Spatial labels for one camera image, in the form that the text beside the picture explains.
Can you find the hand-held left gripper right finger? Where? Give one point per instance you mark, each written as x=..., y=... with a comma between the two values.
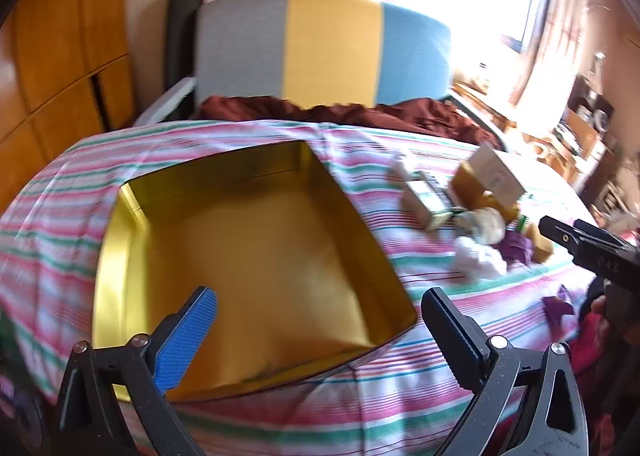
x=450, y=336

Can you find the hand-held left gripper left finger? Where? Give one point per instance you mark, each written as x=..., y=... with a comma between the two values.
x=187, y=336

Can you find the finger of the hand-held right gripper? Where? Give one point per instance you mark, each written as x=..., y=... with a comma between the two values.
x=605, y=235
x=600, y=261

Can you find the tan box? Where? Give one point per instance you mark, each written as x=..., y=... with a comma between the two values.
x=542, y=242

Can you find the white wrapper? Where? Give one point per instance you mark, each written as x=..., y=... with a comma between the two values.
x=477, y=258

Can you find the purple wrapper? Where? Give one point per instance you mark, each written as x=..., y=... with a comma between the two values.
x=515, y=247
x=560, y=303

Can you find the gold tin box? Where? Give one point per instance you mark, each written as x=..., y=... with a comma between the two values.
x=250, y=246

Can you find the pearly white pastry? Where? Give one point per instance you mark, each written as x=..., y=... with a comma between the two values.
x=485, y=226

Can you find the small green cracker packet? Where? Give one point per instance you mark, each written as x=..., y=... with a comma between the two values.
x=425, y=203

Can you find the person's right hand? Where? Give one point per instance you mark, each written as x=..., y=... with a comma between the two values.
x=598, y=308

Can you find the person's red clothing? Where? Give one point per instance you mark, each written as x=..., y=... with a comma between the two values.
x=590, y=356

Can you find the striped cloth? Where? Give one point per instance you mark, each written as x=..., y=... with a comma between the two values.
x=400, y=411

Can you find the cluttered shelf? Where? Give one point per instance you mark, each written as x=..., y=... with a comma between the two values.
x=595, y=136

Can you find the wooden desk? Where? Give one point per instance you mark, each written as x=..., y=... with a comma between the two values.
x=495, y=106

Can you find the maroon blanket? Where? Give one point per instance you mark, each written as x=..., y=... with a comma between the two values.
x=425, y=116

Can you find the floral curtain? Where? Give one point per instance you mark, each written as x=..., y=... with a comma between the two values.
x=560, y=11

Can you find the black rolled mat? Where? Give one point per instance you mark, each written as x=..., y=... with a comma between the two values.
x=180, y=36

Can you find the wooden wardrobe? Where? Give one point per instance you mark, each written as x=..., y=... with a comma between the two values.
x=60, y=61

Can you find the grey yellow blue chair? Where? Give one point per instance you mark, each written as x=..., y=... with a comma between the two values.
x=330, y=46

